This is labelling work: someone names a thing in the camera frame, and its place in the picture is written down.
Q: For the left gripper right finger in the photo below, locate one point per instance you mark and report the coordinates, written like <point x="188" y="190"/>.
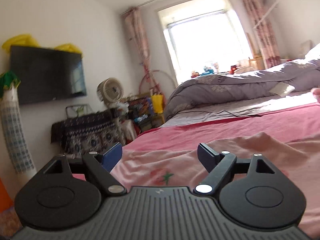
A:
<point x="219" y="166"/>

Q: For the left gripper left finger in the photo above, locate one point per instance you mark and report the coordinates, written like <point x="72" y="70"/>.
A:
<point x="98" y="167"/>

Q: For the patterned cloth covered cabinet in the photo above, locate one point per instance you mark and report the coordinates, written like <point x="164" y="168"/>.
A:
<point x="88" y="133"/>

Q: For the purple quilt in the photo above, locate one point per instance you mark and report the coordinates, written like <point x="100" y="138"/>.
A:
<point x="213" y="89"/>

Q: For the beige round fan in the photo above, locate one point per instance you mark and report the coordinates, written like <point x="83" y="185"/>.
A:
<point x="110" y="91"/>

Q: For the white tower fan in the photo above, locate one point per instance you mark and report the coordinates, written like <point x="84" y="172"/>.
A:
<point x="16" y="144"/>

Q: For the yellow bag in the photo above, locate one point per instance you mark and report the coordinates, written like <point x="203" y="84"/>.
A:
<point x="157" y="103"/>

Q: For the pink bed blanket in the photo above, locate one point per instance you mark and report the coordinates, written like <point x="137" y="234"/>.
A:
<point x="289" y="139"/>

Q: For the blue plush toy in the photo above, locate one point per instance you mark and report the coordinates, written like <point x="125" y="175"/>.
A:
<point x="207" y="71"/>

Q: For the white book on bed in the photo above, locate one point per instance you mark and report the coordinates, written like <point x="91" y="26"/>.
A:
<point x="282" y="89"/>

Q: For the left pink curtain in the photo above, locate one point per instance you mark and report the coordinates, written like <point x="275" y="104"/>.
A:
<point x="134" y="24"/>

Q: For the pink curtain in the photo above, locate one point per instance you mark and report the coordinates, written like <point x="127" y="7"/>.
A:
<point x="263" y="30"/>
<point x="134" y="24"/>

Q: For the purple pillow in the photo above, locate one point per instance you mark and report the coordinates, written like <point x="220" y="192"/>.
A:
<point x="314" y="53"/>

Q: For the right pink curtain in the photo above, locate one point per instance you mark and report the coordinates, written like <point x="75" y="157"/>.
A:
<point x="263" y="30"/>

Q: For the black wall television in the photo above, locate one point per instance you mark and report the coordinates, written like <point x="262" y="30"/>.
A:
<point x="47" y="74"/>

